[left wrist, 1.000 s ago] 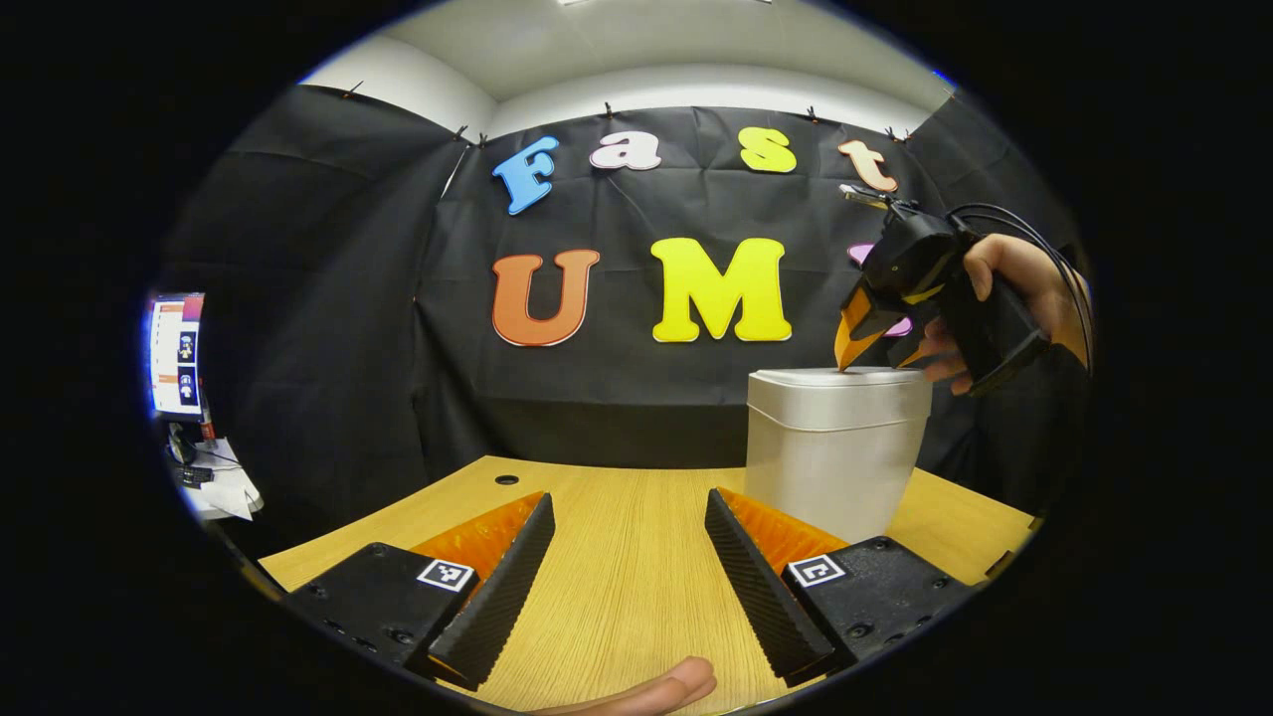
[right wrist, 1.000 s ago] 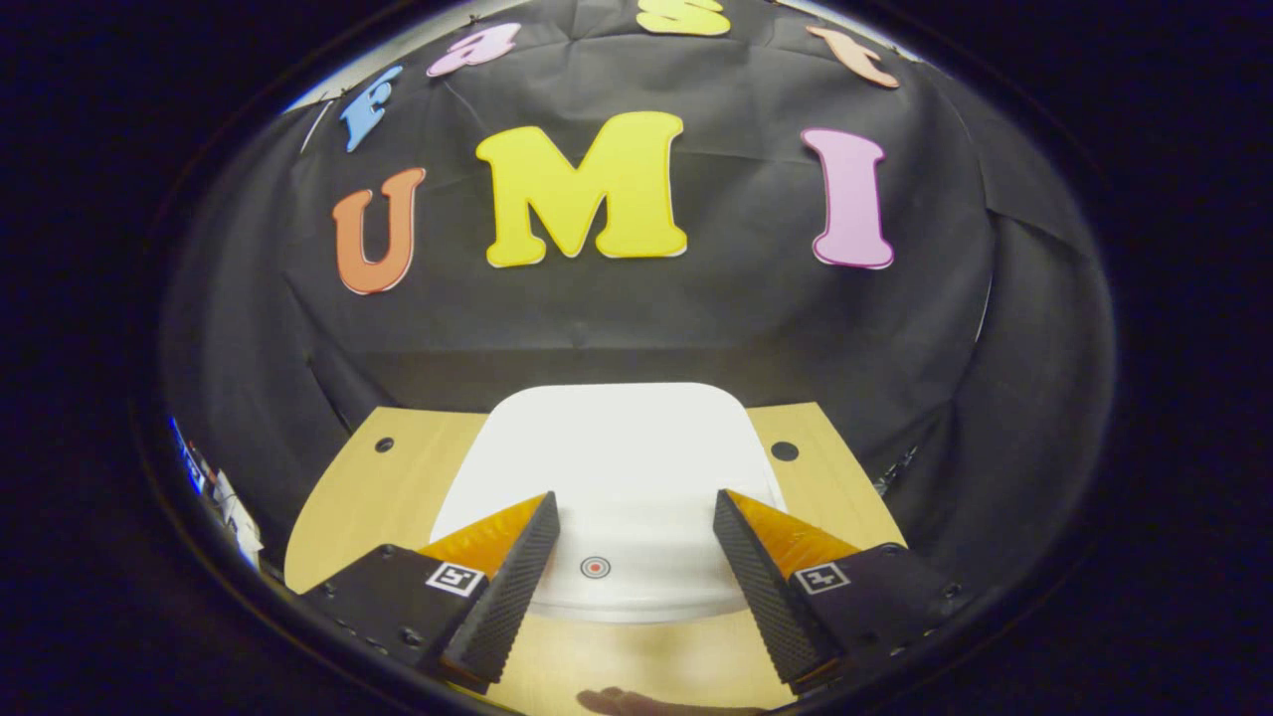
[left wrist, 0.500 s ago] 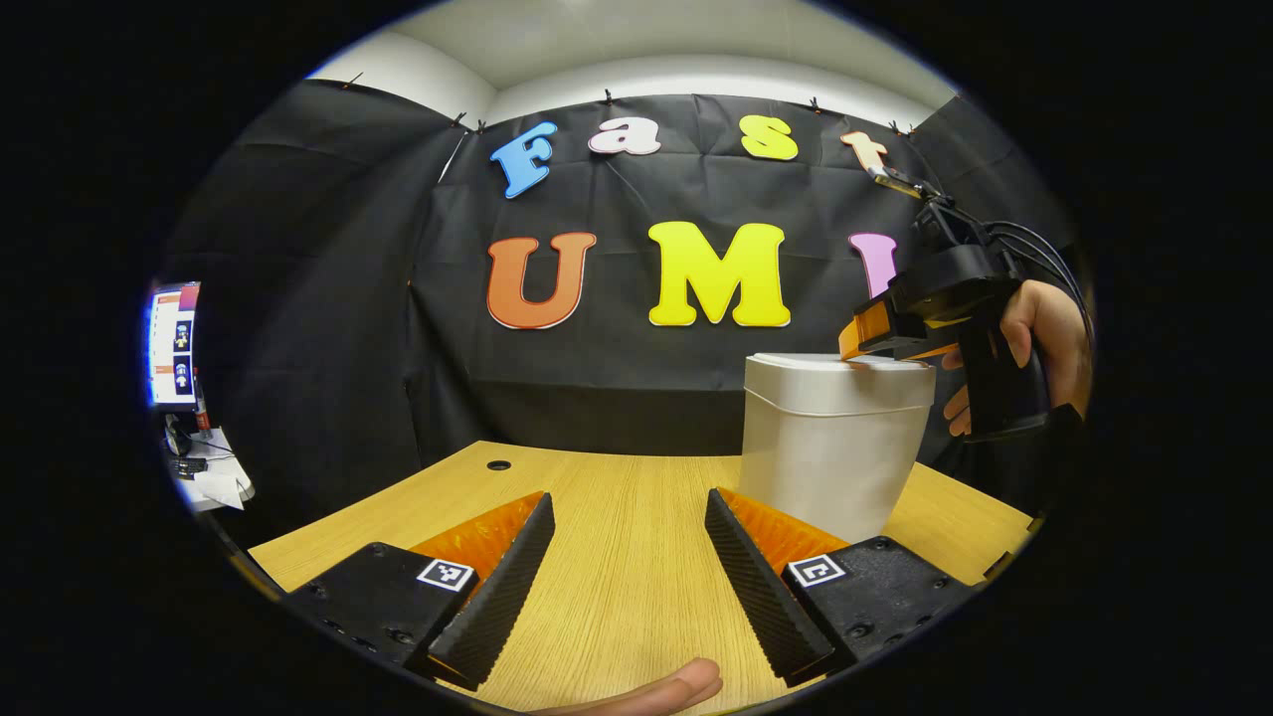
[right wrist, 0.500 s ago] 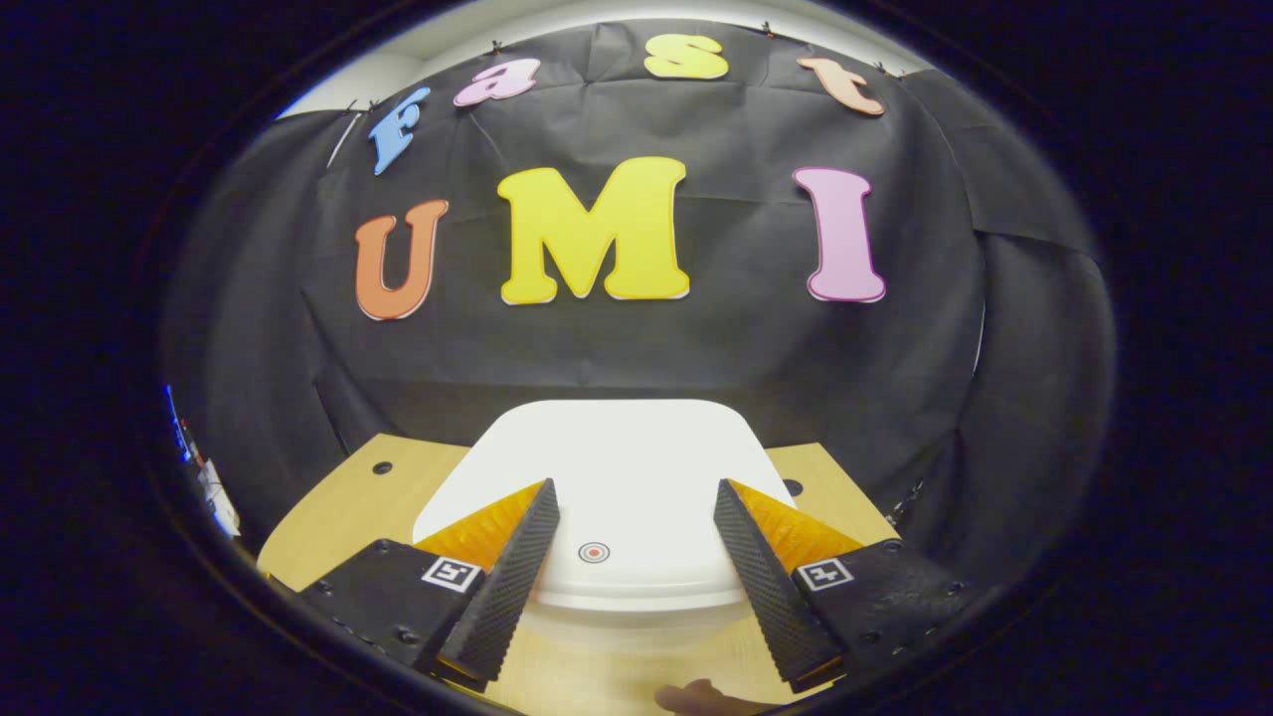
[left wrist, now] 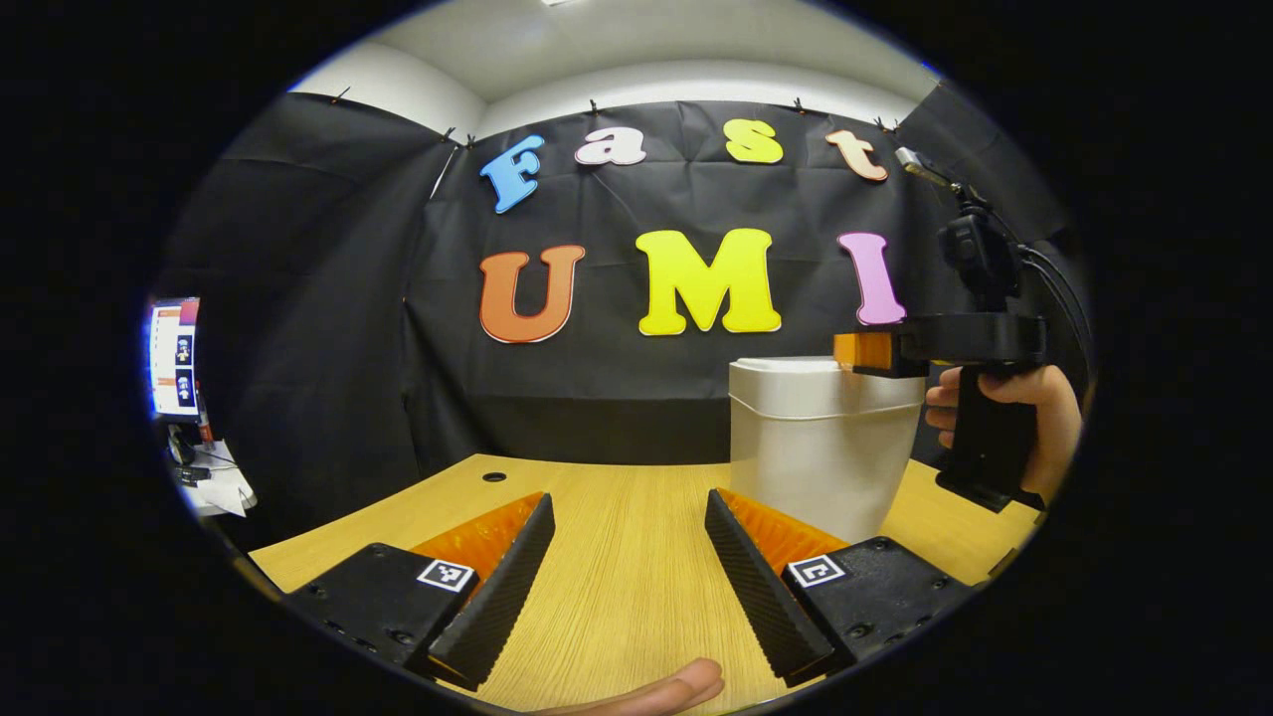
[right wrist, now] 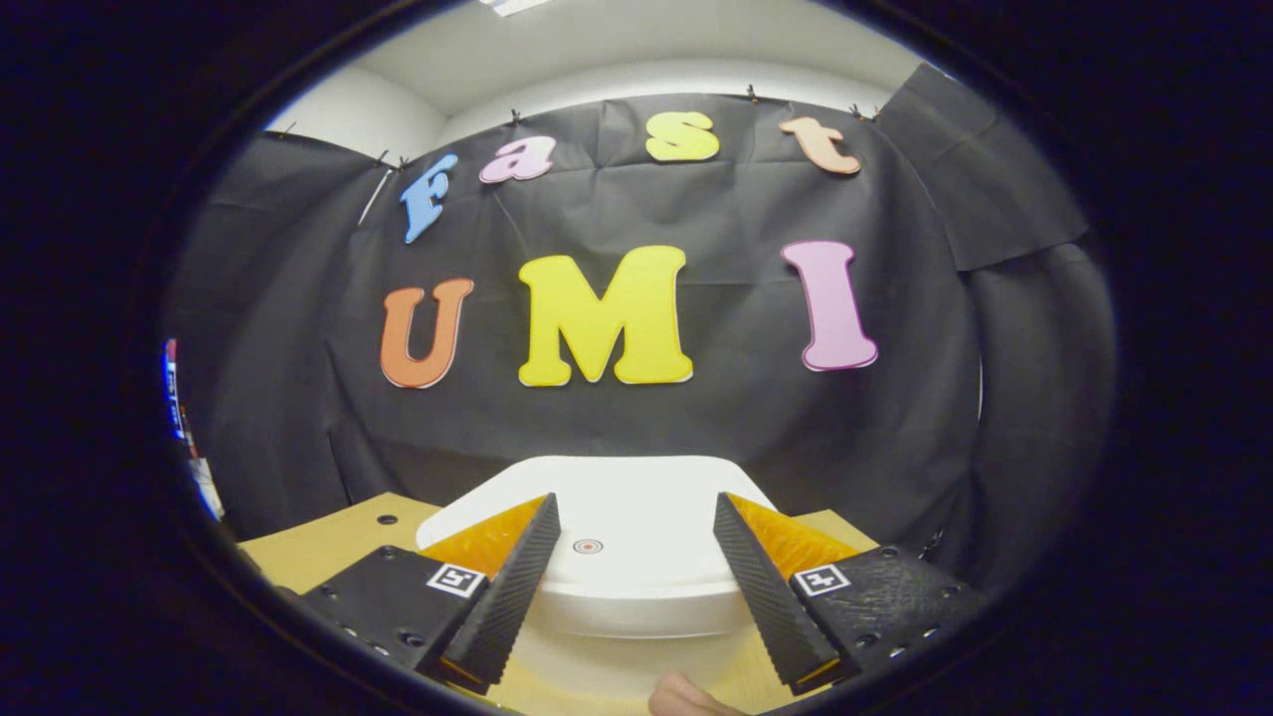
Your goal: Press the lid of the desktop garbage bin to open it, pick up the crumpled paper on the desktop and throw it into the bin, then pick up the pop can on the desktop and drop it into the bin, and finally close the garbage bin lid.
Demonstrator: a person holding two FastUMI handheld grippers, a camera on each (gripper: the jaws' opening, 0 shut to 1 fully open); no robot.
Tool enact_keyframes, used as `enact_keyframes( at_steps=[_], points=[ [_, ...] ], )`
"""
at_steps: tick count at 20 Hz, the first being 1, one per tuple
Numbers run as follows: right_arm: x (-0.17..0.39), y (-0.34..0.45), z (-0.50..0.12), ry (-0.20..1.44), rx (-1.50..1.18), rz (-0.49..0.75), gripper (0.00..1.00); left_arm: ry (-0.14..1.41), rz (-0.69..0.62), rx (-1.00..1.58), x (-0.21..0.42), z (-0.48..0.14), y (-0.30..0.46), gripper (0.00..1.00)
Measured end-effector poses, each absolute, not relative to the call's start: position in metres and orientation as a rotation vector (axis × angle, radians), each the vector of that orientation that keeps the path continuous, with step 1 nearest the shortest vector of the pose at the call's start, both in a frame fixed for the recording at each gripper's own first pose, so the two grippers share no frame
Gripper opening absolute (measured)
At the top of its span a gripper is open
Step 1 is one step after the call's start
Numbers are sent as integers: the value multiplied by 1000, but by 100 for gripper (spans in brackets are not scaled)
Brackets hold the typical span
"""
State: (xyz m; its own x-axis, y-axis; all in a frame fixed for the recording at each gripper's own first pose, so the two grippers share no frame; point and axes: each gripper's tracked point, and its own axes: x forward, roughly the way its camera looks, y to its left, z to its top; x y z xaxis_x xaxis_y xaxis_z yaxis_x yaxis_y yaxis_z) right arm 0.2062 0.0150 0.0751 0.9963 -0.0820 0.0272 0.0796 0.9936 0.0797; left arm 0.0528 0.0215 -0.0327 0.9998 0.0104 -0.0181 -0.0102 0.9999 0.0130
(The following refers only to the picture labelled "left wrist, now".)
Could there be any computer monitor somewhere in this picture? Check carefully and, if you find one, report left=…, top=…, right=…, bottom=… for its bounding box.
left=149, top=296, right=202, bottom=419

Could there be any white desktop garbage bin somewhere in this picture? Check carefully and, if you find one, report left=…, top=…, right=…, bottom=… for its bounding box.
left=729, top=356, right=928, bottom=545

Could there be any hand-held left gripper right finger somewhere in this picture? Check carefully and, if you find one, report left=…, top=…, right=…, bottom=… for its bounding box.
left=704, top=487, right=976, bottom=689

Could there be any black backdrop cloth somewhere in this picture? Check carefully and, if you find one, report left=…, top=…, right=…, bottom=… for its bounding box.
left=149, top=85, right=1095, bottom=543

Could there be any wooden desktop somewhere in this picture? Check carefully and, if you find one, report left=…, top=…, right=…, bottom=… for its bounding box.
left=249, top=453, right=1040, bottom=716

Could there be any row of black cloth clips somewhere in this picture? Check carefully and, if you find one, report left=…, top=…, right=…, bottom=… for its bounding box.
left=331, top=88, right=901, bottom=148

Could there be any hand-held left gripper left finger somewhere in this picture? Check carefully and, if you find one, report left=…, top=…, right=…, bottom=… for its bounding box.
left=283, top=491, right=556, bottom=693

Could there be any cluttered white office desk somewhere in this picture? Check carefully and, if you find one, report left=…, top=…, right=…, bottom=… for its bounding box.
left=164, top=423, right=260, bottom=520

